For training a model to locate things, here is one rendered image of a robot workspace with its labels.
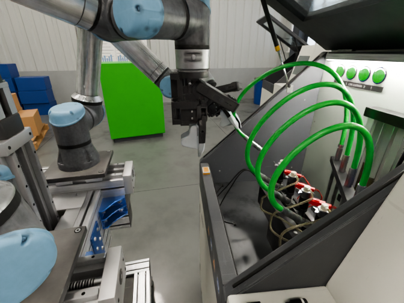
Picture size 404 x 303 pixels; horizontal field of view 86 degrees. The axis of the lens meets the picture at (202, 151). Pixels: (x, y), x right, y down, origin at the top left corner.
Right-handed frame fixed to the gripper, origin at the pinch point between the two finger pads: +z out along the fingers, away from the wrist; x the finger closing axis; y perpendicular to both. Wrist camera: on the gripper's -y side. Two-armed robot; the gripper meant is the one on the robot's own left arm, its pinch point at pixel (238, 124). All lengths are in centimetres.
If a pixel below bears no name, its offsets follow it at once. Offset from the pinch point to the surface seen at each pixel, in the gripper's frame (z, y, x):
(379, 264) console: 40, -18, 34
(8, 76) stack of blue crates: -442, 446, -158
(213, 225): 24.7, 18.2, 21.1
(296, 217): 30.9, -6.8, 24.1
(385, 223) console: 35, -22, 32
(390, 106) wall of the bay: 21.5, -39.7, -6.8
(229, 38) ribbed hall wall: -334, 61, -582
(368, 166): 28.4, -25.4, 18.6
